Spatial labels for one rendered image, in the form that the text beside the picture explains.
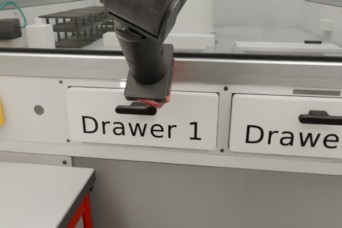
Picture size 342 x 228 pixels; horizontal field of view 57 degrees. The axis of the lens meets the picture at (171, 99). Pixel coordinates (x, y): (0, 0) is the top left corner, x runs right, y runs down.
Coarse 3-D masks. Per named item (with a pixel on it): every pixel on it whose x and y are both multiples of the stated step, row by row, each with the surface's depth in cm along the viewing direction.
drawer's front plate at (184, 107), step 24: (72, 96) 60; (96, 96) 59; (120, 96) 58; (192, 96) 57; (216, 96) 56; (72, 120) 62; (96, 120) 61; (120, 120) 60; (144, 120) 60; (168, 120) 59; (192, 120) 58; (216, 120) 58; (144, 144) 61; (168, 144) 61; (192, 144) 60
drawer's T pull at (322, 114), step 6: (312, 114) 53; (318, 114) 52; (324, 114) 52; (300, 120) 52; (306, 120) 52; (312, 120) 51; (318, 120) 51; (324, 120) 51; (330, 120) 51; (336, 120) 51
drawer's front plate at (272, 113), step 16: (240, 96) 56; (256, 96) 56; (272, 96) 56; (288, 96) 56; (240, 112) 56; (256, 112) 56; (272, 112) 56; (288, 112) 55; (304, 112) 55; (336, 112) 54; (240, 128) 57; (256, 128) 57; (272, 128) 57; (288, 128) 56; (304, 128) 56; (320, 128) 55; (336, 128) 55; (240, 144) 59; (256, 144) 58; (272, 144) 58; (320, 144) 57; (336, 144) 56
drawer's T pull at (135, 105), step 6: (132, 102) 58; (138, 102) 58; (120, 108) 55; (126, 108) 55; (132, 108) 55; (138, 108) 55; (144, 108) 55; (150, 108) 55; (132, 114) 55; (138, 114) 55; (144, 114) 55; (150, 114) 55
